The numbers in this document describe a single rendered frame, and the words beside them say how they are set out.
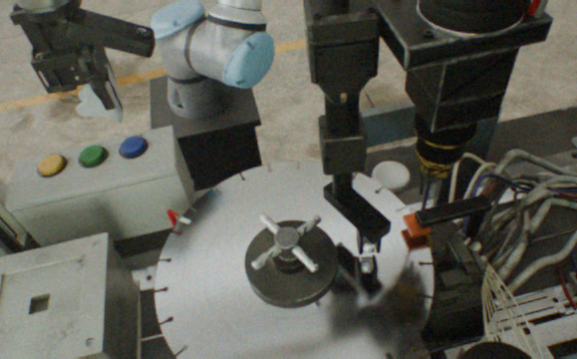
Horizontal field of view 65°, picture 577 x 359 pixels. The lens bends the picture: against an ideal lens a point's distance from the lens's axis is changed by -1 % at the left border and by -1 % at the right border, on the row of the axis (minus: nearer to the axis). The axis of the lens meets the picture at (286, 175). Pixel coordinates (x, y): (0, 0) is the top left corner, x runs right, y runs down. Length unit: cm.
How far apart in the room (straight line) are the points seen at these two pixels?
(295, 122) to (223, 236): 158
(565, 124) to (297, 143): 122
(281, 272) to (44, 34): 44
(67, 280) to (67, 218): 18
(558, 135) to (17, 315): 99
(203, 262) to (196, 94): 55
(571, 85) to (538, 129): 147
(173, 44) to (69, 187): 36
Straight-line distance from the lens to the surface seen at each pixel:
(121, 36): 68
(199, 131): 105
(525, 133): 105
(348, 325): 52
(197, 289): 57
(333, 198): 52
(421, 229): 57
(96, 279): 68
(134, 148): 82
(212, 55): 92
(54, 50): 71
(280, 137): 208
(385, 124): 68
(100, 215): 86
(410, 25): 37
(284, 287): 53
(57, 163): 86
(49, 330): 68
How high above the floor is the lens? 143
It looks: 48 degrees down
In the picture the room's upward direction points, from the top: 8 degrees counter-clockwise
